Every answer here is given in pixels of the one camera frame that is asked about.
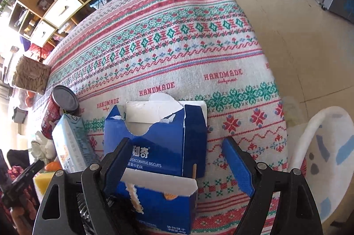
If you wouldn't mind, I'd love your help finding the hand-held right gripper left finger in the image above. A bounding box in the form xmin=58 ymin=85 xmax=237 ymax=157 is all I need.
xmin=33 ymin=138 xmax=133 ymax=235

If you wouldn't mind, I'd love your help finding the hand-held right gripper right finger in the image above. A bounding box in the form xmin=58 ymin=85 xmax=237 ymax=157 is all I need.
xmin=221 ymin=137 xmax=324 ymax=235

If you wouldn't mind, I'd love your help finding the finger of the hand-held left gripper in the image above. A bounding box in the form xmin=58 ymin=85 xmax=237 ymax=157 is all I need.
xmin=11 ymin=160 xmax=45 ymax=192

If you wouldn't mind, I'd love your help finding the light blue milk carton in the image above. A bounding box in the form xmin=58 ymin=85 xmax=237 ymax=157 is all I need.
xmin=52 ymin=113 xmax=101 ymax=173

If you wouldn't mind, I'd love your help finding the torn blue biscuit box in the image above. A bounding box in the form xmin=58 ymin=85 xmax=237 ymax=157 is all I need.
xmin=104 ymin=93 xmax=208 ymax=179

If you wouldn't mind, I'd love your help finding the blue biscuit box piece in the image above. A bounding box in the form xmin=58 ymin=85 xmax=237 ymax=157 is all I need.
xmin=115 ymin=170 xmax=198 ymax=235

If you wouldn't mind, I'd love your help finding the white plastic trash bin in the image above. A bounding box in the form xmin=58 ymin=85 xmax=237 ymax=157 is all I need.
xmin=288 ymin=106 xmax=354 ymax=226

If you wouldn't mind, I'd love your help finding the yellow sponge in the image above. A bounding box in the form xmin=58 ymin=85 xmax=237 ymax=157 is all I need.
xmin=33 ymin=171 xmax=65 ymax=195

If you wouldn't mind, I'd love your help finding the orange fruit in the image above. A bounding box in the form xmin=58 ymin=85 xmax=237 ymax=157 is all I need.
xmin=44 ymin=161 xmax=63 ymax=172

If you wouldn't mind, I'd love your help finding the crumpled white tissue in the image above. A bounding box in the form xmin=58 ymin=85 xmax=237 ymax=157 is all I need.
xmin=30 ymin=130 xmax=56 ymax=162

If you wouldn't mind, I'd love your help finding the red drink can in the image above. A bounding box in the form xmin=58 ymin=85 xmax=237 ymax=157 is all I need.
xmin=41 ymin=85 xmax=81 ymax=140

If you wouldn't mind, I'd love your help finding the clear jar of brown sticks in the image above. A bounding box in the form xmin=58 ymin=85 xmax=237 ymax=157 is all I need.
xmin=13 ymin=56 xmax=52 ymax=95

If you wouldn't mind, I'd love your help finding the red green patterned tablecloth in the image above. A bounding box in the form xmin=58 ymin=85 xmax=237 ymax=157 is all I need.
xmin=28 ymin=0 xmax=289 ymax=235

